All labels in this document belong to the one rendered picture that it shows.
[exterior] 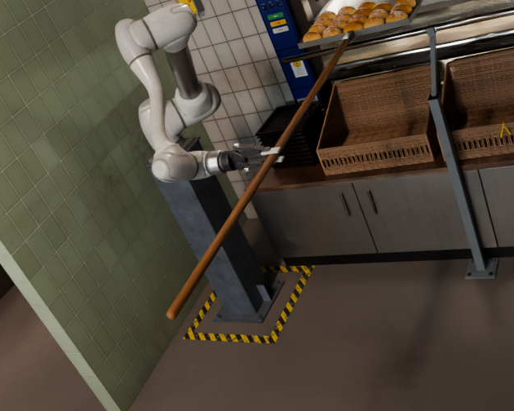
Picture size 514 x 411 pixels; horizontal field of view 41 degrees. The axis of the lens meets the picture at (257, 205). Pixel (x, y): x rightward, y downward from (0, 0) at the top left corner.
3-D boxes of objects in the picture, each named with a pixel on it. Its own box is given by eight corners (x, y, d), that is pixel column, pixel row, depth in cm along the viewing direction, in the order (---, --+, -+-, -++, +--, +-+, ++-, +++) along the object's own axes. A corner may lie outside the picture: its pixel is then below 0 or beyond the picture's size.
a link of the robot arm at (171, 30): (173, 109, 338) (213, 90, 341) (188, 134, 332) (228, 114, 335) (134, 10, 267) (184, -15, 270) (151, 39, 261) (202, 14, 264)
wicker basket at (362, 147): (348, 126, 379) (332, 82, 366) (451, 109, 351) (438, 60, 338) (324, 177, 344) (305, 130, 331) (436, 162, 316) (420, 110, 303)
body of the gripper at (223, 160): (224, 146, 255) (245, 143, 251) (232, 165, 259) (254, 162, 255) (215, 157, 250) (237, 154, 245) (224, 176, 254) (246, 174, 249)
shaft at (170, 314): (176, 321, 188) (171, 313, 186) (167, 321, 189) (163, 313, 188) (350, 44, 309) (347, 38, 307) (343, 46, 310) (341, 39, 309)
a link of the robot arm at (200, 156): (221, 176, 262) (201, 178, 251) (188, 180, 270) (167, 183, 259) (217, 148, 262) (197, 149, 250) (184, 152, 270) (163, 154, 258)
